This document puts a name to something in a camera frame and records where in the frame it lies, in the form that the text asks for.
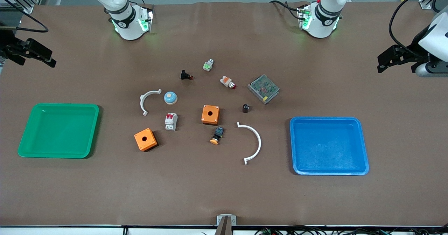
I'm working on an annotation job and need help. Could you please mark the orange button box grey screws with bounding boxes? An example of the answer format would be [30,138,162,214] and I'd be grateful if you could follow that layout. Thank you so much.
[201,105,221,125]

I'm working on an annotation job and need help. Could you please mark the large white plastic arc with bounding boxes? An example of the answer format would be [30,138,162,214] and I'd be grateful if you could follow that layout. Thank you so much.
[237,122,262,165]

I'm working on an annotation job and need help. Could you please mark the black left arm base cable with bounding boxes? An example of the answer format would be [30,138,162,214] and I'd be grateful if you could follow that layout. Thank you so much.
[269,0,303,20]

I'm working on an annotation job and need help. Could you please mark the red indicator light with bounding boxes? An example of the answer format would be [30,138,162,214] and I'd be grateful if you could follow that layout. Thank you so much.
[220,76,237,90]

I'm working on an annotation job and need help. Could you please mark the orange button box plain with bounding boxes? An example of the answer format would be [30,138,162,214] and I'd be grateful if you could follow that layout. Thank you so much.
[134,128,158,152]

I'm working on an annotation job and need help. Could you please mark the small white plastic arc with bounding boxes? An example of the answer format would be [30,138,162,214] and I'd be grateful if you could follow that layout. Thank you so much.
[140,89,162,116]

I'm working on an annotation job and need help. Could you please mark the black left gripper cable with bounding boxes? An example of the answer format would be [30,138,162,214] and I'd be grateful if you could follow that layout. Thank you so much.
[388,0,448,58]

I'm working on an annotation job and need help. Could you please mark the white circuit breaker red switch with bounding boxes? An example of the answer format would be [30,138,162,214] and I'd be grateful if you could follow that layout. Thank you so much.
[165,112,178,131]

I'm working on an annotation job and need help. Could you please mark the metal mesh power supply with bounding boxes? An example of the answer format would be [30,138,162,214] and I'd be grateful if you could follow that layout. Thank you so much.
[247,74,280,105]

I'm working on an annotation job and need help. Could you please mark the brown table mat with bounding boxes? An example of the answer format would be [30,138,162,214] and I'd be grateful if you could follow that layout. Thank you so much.
[0,1,448,227]

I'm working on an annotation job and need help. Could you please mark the tangled cables below table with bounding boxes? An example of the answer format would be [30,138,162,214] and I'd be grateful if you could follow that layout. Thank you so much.
[254,226,448,235]

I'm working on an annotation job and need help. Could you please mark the grey metal table bracket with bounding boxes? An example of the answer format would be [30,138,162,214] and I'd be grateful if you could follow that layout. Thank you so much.
[217,214,237,226]

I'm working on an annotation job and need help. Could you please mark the blue plastic tray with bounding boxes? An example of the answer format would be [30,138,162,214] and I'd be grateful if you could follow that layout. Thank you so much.
[289,116,370,176]

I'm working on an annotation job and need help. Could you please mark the dark pointed camera post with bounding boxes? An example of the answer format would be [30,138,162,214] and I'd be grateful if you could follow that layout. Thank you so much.
[214,217,234,235]

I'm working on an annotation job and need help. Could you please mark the black pushbutton orange cap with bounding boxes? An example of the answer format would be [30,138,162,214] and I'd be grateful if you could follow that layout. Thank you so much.
[210,126,225,145]

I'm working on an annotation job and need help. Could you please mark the green plastic tray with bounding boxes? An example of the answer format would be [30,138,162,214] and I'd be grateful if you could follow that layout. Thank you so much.
[17,103,100,159]

